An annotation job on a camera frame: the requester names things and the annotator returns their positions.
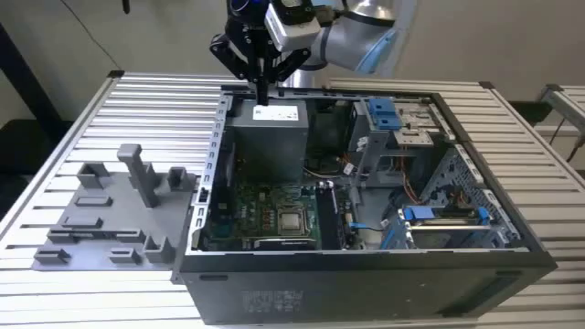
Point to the grey power supply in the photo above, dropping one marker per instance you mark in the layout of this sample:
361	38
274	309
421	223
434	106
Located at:
269	150

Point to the green motherboard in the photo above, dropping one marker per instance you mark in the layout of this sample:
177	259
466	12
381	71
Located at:
269	197

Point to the neighbouring metal slat table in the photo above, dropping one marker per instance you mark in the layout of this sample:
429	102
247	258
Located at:
563	103

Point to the black PC case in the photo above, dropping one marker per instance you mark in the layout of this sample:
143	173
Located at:
319	294

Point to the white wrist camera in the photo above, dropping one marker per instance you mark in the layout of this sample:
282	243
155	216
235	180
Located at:
291	36

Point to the black hanging object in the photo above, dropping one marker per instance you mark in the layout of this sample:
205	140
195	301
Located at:
125	7

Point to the silver CPU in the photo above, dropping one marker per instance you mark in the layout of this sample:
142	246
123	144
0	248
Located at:
290	223

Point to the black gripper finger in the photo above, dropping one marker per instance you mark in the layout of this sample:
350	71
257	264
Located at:
230	58
291	65

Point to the CPU socket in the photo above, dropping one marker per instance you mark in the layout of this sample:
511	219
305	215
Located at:
290	207

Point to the black graphics card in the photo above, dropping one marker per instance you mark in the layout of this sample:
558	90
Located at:
285	244

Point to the blue disk carrier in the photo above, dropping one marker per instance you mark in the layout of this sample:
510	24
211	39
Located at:
417	213

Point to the silver drive cage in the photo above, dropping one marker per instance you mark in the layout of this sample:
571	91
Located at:
413	138

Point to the blue drive bay latch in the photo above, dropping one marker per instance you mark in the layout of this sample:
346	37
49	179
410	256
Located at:
381	111

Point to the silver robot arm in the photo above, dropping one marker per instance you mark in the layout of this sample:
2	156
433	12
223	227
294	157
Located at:
361	37

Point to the grey parts rack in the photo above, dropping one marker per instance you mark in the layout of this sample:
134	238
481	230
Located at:
122	219

